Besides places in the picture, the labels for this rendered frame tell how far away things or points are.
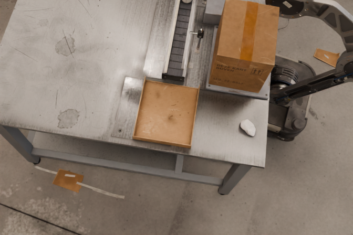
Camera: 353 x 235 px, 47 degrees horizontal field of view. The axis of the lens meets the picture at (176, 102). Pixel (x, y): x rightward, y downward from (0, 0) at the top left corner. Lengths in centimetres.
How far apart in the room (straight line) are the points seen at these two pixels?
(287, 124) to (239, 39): 96
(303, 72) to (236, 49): 115
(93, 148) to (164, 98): 74
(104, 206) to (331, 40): 205
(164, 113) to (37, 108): 57
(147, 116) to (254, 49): 56
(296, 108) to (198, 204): 85
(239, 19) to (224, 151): 58
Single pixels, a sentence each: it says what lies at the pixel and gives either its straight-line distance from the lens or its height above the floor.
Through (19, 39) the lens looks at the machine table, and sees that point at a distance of 214.
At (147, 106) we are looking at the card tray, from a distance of 186.
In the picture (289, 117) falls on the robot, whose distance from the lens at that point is 258.
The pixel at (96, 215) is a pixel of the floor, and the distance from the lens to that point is 260.
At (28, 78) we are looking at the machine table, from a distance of 201.
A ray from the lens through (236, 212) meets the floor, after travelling 263.
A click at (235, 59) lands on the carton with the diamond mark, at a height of 111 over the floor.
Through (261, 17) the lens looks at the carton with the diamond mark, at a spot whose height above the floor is 112.
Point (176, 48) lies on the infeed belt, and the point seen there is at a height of 88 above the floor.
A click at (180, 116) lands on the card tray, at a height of 83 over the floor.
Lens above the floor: 255
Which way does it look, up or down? 66 degrees down
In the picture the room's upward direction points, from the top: 8 degrees clockwise
